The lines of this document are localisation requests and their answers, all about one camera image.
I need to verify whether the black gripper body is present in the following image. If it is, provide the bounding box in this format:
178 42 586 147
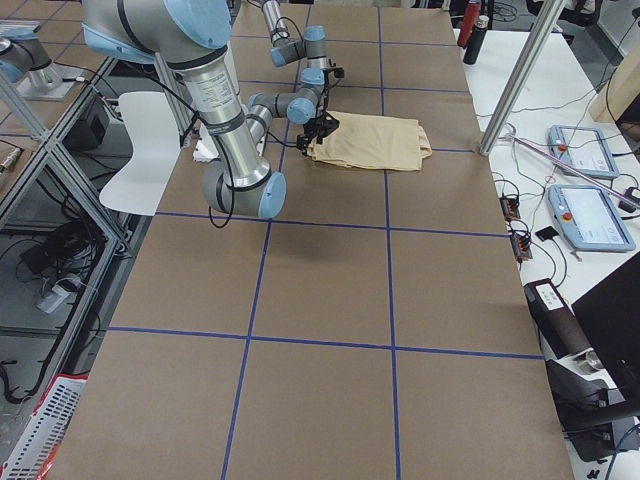
296 118 324 150
319 69 335 117

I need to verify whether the beige long sleeve shirt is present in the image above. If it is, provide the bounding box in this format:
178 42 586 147
307 111 433 171

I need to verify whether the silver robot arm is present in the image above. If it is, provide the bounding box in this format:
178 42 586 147
259 1 341 124
83 1 330 219

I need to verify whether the black bottle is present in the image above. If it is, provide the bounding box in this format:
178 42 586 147
462 15 489 65

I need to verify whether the white plastic chair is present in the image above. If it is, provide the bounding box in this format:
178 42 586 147
99 91 181 216

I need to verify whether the red bottle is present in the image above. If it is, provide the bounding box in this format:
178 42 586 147
457 0 481 49

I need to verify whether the orange circuit board upper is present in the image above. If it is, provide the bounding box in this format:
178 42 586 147
499 196 521 221

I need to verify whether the orange circuit board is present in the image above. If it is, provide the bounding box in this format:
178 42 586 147
510 231 533 263
499 196 521 221

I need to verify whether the pink metal rod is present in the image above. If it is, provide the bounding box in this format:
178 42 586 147
507 134 640 210

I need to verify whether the orange circuit board lower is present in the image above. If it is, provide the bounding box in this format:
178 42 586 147
510 231 533 263

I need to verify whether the upper teach pendant tablet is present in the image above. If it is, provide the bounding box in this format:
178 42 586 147
547 125 620 180

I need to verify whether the teach pendant tablet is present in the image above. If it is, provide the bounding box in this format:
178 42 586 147
546 185 636 253
547 125 620 180

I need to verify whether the lower teach pendant tablet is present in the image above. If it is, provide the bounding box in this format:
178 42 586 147
546 185 636 253

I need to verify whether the white power strip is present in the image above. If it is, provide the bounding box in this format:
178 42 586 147
36 279 78 314

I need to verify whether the black monitor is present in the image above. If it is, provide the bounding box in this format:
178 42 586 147
572 255 639 399

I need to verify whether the black device with label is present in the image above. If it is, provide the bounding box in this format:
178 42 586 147
523 279 639 462

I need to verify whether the white plastic basket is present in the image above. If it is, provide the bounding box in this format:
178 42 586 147
1 374 88 479

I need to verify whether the wrist camera black cable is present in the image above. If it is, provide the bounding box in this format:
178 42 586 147
207 132 301 230

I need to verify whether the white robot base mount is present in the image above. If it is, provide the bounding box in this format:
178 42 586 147
193 131 230 163

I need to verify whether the aluminium frame post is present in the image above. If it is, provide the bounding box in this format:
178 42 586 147
479 0 564 157

